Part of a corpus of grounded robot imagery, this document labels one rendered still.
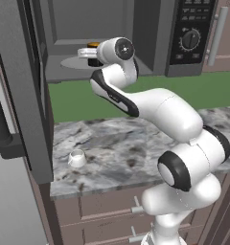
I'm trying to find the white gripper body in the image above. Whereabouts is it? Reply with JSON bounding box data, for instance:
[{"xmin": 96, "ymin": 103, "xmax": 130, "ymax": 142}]
[{"xmin": 77, "ymin": 46, "xmax": 101, "ymax": 59}]

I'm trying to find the grey microwave turntable plate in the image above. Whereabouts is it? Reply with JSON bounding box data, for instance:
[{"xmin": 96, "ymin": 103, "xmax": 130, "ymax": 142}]
[{"xmin": 59, "ymin": 55, "xmax": 104, "ymax": 70}]

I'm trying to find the dark grey microwave door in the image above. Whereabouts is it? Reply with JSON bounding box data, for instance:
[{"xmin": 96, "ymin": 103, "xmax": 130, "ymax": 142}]
[{"xmin": 0, "ymin": 0, "xmax": 55, "ymax": 186}]

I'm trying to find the dark grey microwave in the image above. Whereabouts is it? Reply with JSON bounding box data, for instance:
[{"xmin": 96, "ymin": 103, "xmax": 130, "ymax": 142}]
[{"xmin": 39, "ymin": 0, "xmax": 219, "ymax": 85}]

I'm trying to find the white mug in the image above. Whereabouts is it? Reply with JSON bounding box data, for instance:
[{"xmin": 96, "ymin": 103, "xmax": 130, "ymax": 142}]
[{"xmin": 67, "ymin": 148, "xmax": 88, "ymax": 169}]

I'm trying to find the brown drawer front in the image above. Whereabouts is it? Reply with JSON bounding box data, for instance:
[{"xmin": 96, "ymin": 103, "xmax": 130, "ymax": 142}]
[
  {"xmin": 78, "ymin": 188, "xmax": 159, "ymax": 222},
  {"xmin": 80, "ymin": 219, "xmax": 156, "ymax": 245}
]

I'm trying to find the brown base cabinet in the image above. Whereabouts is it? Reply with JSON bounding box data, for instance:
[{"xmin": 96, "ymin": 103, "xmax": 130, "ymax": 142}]
[{"xmin": 25, "ymin": 168, "xmax": 230, "ymax": 245}]

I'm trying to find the light grey tall appliance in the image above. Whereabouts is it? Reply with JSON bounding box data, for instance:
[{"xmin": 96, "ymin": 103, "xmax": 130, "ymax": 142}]
[{"xmin": 0, "ymin": 56, "xmax": 49, "ymax": 245}]

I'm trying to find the dark microwave door handle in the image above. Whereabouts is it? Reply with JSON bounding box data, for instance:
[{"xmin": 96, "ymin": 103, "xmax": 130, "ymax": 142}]
[{"xmin": 0, "ymin": 78, "xmax": 27, "ymax": 161}]

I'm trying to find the grey cupboard bar handle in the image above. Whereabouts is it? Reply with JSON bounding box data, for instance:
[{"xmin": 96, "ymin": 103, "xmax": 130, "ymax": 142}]
[{"xmin": 207, "ymin": 6, "xmax": 230, "ymax": 68}]

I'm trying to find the brown wall cupboard door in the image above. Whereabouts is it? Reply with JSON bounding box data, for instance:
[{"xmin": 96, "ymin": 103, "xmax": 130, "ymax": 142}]
[{"xmin": 201, "ymin": 0, "xmax": 230, "ymax": 74}]

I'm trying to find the grey drawer handle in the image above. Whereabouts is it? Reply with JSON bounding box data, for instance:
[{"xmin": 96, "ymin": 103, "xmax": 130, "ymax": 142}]
[
  {"xmin": 128, "ymin": 225, "xmax": 148, "ymax": 245},
  {"xmin": 130, "ymin": 195, "xmax": 146, "ymax": 214}
]

